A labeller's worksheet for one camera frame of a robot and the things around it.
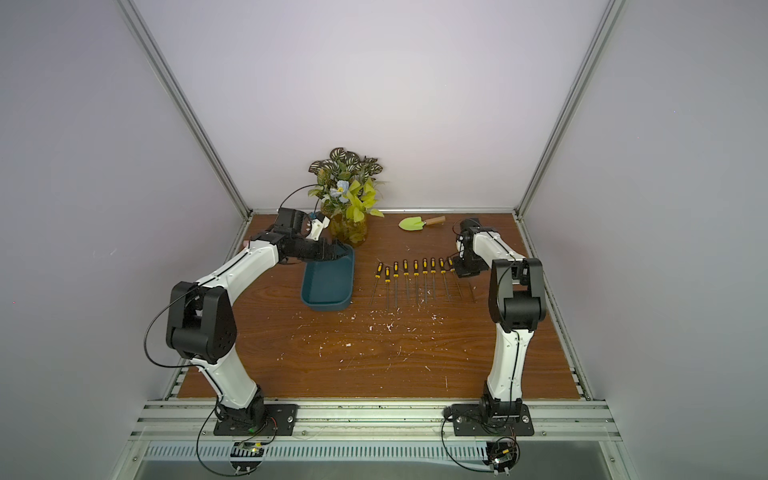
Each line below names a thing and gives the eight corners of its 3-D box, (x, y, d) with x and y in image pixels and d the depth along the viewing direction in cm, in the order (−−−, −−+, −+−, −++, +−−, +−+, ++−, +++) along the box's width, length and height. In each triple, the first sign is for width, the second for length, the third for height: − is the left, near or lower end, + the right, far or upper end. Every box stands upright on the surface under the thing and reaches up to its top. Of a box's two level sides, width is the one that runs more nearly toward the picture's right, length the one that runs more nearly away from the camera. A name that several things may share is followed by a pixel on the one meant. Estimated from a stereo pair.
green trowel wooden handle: (399, 230, 118) (399, 226, 116) (399, 220, 121) (399, 216, 119) (445, 230, 118) (446, 226, 116) (444, 220, 121) (445, 216, 119)
